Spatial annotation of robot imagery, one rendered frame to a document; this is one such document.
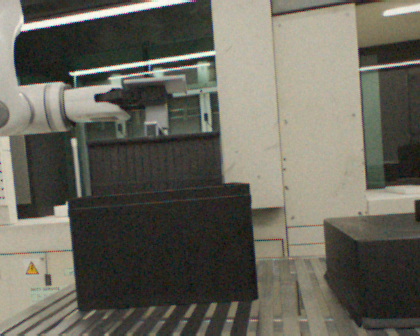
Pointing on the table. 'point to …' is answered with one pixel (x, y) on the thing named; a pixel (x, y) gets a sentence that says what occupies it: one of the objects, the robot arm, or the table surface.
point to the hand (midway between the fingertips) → (155, 97)
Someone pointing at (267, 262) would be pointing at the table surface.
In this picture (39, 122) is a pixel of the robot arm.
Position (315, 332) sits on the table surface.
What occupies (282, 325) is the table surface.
